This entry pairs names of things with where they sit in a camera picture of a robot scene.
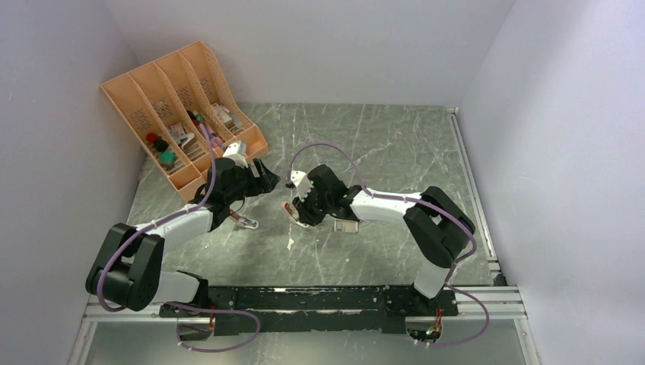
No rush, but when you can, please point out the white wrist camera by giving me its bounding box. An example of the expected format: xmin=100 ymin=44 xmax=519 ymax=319
xmin=223 ymin=141 xmax=248 ymax=168
xmin=289 ymin=170 xmax=313 ymax=202

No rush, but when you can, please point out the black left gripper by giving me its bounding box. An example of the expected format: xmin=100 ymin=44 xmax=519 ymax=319
xmin=224 ymin=157 xmax=279 ymax=203

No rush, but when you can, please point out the cardboard staple tray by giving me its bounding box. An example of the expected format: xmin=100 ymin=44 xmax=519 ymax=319
xmin=332 ymin=220 xmax=359 ymax=233

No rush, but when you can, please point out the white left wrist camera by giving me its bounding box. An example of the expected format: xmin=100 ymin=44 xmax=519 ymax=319
xmin=223 ymin=141 xmax=248 ymax=168

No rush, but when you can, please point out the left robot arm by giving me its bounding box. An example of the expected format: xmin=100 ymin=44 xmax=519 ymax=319
xmin=85 ymin=157 xmax=280 ymax=316

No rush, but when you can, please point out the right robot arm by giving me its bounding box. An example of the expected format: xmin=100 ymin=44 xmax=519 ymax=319
xmin=285 ymin=164 xmax=476 ymax=315

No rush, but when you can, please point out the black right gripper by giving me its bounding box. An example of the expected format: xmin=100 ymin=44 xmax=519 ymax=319
xmin=292 ymin=186 xmax=332 ymax=227

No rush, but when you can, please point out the green stamp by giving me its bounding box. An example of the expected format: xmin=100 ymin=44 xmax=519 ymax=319
xmin=158 ymin=151 xmax=176 ymax=170

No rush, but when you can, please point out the black round stamp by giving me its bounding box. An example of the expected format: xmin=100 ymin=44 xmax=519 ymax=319
xmin=152 ymin=138 xmax=169 ymax=153

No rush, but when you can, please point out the peach plastic file organizer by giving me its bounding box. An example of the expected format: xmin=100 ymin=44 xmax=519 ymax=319
xmin=100 ymin=41 xmax=268 ymax=202

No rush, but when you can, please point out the red round stamp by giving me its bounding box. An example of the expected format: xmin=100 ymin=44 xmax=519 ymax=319
xmin=146 ymin=133 xmax=158 ymax=144

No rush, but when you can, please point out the grey white stapler in organizer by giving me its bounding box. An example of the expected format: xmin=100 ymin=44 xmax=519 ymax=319
xmin=179 ymin=133 xmax=196 ymax=151

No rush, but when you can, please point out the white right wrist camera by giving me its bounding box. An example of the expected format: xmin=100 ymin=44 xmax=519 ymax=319
xmin=289 ymin=170 xmax=313 ymax=202

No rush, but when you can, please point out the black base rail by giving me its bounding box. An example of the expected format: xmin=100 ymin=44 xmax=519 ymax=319
xmin=159 ymin=284 xmax=458 ymax=336

